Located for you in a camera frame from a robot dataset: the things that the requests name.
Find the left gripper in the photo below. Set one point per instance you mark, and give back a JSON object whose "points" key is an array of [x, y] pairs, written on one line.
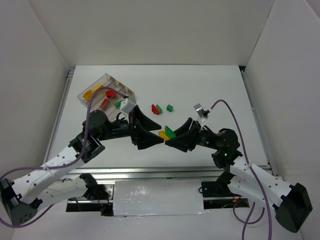
{"points": [[134, 129]]}

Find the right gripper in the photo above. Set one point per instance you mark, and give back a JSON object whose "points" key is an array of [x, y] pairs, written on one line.
{"points": [[197, 133]]}

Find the small yellow lego brick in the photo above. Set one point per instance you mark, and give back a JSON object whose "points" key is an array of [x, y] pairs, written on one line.
{"points": [[163, 135]]}

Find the green lego plate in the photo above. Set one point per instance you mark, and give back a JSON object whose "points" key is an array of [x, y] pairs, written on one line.
{"points": [[118, 104]]}

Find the red rectangular lego brick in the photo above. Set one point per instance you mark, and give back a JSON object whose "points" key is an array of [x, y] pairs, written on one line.
{"points": [[105, 104]]}

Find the red rounded lego brick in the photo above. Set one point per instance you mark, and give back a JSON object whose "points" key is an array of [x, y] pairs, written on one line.
{"points": [[110, 94]]}

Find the yellow rectangular lego brick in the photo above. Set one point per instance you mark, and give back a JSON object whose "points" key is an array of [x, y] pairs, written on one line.
{"points": [[97, 87]]}

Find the yellow rounded lego brick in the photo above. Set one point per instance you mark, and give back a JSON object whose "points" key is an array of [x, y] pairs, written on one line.
{"points": [[88, 95]]}

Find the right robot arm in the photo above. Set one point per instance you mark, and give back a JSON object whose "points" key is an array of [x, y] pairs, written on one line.
{"points": [[290, 203]]}

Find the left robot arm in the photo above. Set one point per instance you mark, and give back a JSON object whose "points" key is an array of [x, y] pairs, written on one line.
{"points": [[43, 186]]}

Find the red half-round lego brick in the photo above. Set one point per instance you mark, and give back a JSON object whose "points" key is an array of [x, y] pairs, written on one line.
{"points": [[155, 110]]}

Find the green half-round lego brick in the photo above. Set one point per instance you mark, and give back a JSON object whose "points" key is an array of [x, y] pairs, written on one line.
{"points": [[159, 109]]}

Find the small green lego brick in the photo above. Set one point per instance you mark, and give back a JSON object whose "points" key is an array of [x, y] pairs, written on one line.
{"points": [[169, 108]]}

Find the clear compartment organizer tray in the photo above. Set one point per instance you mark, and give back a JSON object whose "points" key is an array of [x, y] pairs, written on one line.
{"points": [[107, 81]]}

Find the white cover panel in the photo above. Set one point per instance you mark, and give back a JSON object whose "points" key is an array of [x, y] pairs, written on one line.
{"points": [[157, 198]]}

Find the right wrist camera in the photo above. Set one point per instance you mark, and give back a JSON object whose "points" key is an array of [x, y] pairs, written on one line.
{"points": [[202, 114]]}

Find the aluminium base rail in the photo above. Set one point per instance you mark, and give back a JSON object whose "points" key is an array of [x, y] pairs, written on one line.
{"points": [[204, 173]]}

